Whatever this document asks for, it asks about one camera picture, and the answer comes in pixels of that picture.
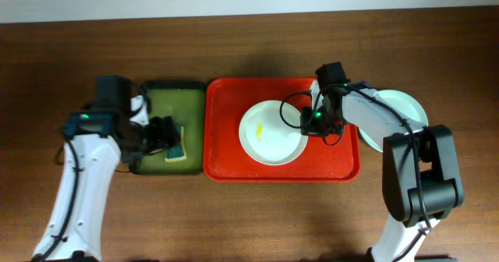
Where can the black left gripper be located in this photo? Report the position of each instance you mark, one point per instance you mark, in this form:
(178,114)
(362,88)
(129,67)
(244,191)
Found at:
(158,132)

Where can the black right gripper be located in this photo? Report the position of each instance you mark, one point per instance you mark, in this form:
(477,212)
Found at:
(307,127)

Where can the green and yellow sponge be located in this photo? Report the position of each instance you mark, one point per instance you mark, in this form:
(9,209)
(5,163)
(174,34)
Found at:
(178,151)

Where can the white plate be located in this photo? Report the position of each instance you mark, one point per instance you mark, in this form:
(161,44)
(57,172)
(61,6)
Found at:
(266,138)

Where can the mint green plate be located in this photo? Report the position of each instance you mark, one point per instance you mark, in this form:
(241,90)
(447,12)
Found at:
(403,103)

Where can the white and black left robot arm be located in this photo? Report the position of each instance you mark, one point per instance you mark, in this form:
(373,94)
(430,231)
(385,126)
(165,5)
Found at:
(95,143)

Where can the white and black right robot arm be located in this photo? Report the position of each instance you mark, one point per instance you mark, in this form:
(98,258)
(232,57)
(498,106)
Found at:
(421,179)

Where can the dark green tray with water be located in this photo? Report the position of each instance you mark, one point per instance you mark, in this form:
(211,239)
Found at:
(184,101)

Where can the red plastic tray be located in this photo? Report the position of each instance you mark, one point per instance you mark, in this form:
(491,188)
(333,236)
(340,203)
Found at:
(224,159)

